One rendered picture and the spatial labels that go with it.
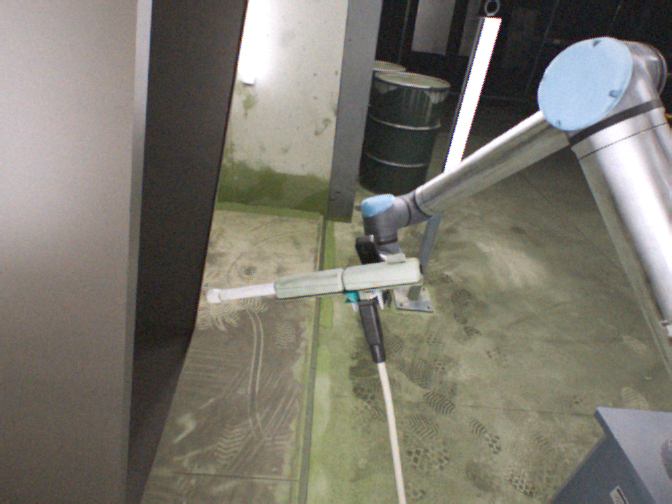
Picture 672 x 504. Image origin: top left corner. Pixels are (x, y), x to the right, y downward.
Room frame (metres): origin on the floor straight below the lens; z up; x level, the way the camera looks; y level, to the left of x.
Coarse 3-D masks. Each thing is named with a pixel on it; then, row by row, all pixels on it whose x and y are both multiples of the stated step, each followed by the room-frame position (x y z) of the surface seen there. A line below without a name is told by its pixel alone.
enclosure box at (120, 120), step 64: (0, 0) 0.23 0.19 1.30; (64, 0) 0.24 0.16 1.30; (128, 0) 0.24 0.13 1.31; (192, 0) 0.82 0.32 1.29; (0, 64) 0.23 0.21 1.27; (64, 64) 0.24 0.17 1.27; (128, 64) 0.24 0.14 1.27; (192, 64) 0.82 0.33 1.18; (0, 128) 0.23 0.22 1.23; (64, 128) 0.24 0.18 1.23; (128, 128) 0.24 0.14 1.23; (192, 128) 0.82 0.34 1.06; (0, 192) 0.23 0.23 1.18; (64, 192) 0.23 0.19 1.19; (128, 192) 0.24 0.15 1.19; (192, 192) 0.81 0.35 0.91; (0, 256) 0.22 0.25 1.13; (64, 256) 0.23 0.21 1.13; (128, 256) 0.24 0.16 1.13; (192, 256) 0.81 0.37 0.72; (0, 320) 0.22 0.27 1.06; (64, 320) 0.23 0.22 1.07; (128, 320) 0.24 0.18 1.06; (192, 320) 0.81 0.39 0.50; (0, 384) 0.22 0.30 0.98; (64, 384) 0.23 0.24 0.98; (128, 384) 0.25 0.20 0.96; (0, 448) 0.21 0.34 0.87; (64, 448) 0.22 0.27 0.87; (128, 448) 0.44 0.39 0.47
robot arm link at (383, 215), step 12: (372, 204) 0.91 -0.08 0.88; (384, 204) 0.91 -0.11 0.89; (396, 204) 0.95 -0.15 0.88; (372, 216) 0.90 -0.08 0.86; (384, 216) 0.90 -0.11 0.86; (396, 216) 0.92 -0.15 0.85; (408, 216) 0.95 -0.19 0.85; (372, 228) 0.89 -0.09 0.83; (384, 228) 0.89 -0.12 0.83; (396, 228) 0.92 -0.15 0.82; (384, 240) 0.88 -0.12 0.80; (396, 240) 0.90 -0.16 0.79
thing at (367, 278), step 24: (384, 264) 0.63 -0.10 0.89; (408, 264) 0.61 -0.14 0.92; (240, 288) 0.67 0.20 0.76; (264, 288) 0.65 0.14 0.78; (288, 288) 0.63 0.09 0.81; (312, 288) 0.62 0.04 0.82; (336, 288) 0.61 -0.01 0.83; (360, 288) 0.61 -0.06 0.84; (384, 288) 0.60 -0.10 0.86; (360, 312) 0.60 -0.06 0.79; (384, 360) 0.57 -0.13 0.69
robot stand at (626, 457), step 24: (600, 408) 0.55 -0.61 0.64; (624, 432) 0.50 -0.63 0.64; (648, 432) 0.51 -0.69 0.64; (600, 456) 0.49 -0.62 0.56; (624, 456) 0.45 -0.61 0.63; (648, 456) 0.45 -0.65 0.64; (576, 480) 0.50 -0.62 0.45; (600, 480) 0.46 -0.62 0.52; (624, 480) 0.43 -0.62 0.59; (648, 480) 0.41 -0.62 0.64
